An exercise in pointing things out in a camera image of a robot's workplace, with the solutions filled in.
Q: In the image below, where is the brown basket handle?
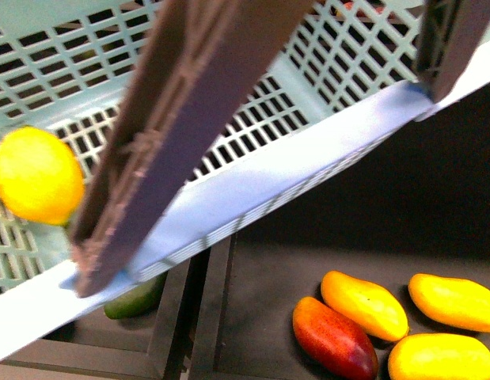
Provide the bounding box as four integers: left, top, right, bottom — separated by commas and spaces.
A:
71, 1, 490, 297

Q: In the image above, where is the light blue plastic basket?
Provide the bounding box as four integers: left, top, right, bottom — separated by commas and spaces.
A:
0, 1, 490, 361

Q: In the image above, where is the yellow lemon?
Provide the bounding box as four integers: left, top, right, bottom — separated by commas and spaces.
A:
0, 126, 85, 226

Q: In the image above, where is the green mango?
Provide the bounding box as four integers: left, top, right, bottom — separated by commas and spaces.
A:
104, 273, 167, 320

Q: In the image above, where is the yellow mango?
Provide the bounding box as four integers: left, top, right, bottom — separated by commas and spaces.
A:
408, 273, 490, 333
321, 271, 409, 342
388, 333, 490, 379

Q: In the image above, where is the red mango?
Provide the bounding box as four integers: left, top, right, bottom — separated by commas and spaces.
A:
292, 297, 378, 379

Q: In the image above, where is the black produce tray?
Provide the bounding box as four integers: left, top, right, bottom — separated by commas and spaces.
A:
0, 84, 490, 379

